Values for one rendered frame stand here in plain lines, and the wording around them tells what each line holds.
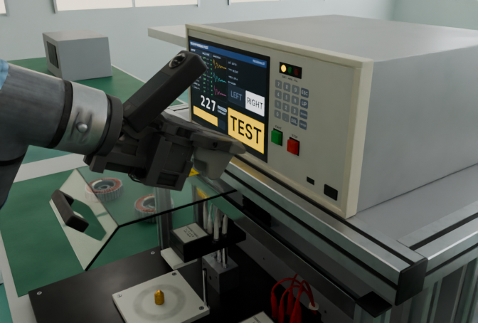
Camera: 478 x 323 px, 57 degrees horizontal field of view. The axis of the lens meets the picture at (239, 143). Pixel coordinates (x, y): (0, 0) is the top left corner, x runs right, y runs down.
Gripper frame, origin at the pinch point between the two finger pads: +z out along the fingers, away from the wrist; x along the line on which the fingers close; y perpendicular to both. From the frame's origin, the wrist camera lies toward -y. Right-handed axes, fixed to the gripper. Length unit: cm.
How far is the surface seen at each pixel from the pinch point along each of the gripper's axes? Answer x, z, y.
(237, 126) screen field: -11.0, 7.2, -1.0
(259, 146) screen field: -4.7, 7.8, 0.3
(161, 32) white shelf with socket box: -104, 31, -16
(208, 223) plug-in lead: -20.8, 16.3, 20.9
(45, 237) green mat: -64, 0, 48
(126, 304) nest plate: -23.9, 6.4, 41.7
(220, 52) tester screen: -16.5, 2.2, -11.7
